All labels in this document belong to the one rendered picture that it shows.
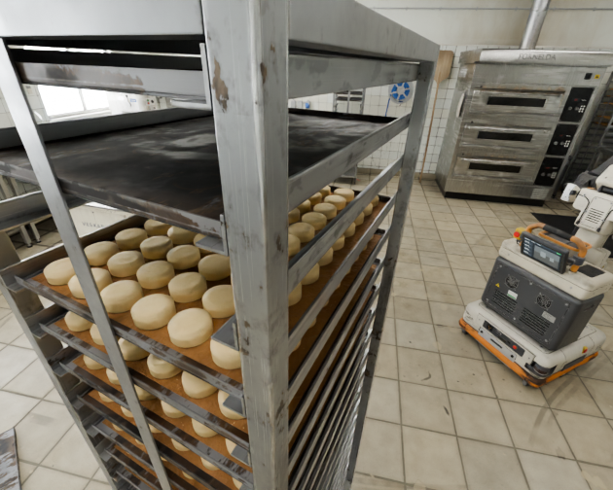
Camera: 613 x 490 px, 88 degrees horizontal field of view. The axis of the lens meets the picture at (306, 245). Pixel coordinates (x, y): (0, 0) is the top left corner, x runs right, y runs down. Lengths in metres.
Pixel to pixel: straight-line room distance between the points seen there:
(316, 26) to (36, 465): 2.30
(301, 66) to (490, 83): 5.03
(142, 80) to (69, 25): 0.05
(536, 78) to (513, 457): 4.42
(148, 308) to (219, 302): 0.09
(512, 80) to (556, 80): 0.51
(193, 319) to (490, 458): 2.00
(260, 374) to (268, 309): 0.07
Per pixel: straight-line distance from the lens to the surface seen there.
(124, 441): 0.81
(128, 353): 0.53
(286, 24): 0.19
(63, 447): 2.34
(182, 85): 0.21
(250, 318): 0.24
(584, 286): 2.27
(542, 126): 5.57
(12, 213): 0.60
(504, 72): 5.30
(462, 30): 6.19
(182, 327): 0.40
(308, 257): 0.35
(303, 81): 0.27
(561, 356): 2.58
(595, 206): 2.55
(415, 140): 0.77
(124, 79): 0.25
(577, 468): 2.45
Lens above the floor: 1.78
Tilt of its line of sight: 30 degrees down
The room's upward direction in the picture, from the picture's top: 2 degrees clockwise
